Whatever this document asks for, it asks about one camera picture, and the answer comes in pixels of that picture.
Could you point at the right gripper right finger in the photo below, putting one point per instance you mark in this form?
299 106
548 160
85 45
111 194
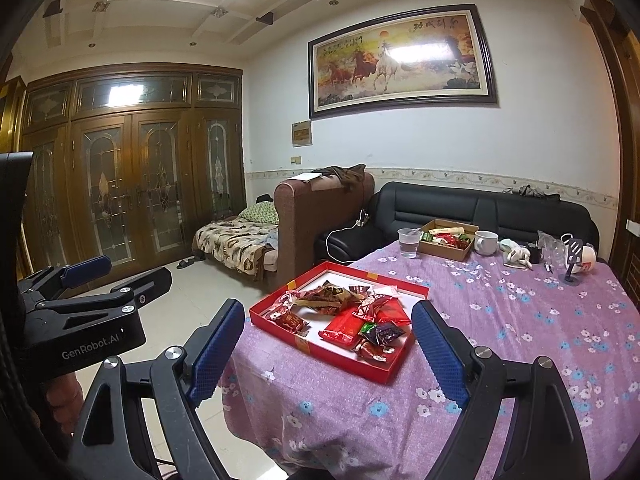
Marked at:
544 440

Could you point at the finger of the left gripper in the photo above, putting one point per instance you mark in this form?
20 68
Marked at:
55 281
136 293

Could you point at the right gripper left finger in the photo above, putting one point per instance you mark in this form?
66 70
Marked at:
111 439

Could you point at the dark purple snack packet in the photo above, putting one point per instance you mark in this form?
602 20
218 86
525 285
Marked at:
383 335

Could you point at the brown sesame snack packet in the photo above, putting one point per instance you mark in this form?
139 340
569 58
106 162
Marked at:
328 299

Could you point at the green candy packet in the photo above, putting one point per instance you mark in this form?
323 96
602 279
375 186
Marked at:
366 328

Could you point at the large red snack packet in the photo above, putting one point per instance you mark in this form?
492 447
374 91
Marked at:
343 330

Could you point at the red gold date packet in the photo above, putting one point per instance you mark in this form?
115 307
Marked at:
289 321

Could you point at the small red heart candy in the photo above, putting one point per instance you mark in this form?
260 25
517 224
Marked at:
374 353

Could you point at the person left hand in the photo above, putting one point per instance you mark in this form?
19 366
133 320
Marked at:
66 399

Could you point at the patterned blanket bed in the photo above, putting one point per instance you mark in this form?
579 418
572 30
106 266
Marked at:
247 243

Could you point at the wooden glass door cabinet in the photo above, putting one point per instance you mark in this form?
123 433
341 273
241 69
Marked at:
130 161

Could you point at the white crumpled cloth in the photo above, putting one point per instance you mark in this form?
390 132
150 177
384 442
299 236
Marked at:
515 255

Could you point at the black phone stand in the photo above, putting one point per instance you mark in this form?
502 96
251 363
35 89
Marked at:
573 258

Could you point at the clear plastic bag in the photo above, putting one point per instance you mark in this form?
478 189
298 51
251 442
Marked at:
552 249

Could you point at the brown armchair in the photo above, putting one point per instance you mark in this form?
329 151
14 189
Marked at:
308 209

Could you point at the white ceramic mug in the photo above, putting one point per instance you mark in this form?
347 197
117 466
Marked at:
486 243

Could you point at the red gift box tray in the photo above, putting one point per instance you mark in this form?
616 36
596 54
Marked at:
377 288

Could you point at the cardboard snack box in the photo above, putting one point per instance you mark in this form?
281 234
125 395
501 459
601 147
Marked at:
447 239

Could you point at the black leather sofa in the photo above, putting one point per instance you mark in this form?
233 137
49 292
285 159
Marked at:
404 205

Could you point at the clear plastic cup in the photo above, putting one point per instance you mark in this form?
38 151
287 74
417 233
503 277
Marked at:
409 241

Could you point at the framed horse painting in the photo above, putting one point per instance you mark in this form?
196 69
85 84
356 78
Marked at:
438 55

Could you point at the small gold wall plaque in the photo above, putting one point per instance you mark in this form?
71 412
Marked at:
301 134

